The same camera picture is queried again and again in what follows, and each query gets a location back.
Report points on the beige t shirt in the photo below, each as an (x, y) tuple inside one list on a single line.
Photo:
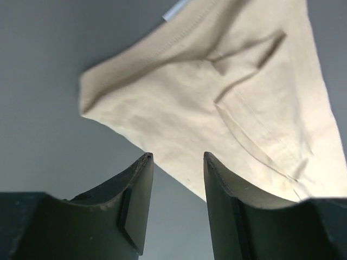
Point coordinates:
[(239, 79)]

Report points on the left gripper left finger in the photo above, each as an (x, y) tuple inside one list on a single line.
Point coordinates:
[(111, 219)]

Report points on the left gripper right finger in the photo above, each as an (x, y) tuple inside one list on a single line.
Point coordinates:
[(247, 222)]

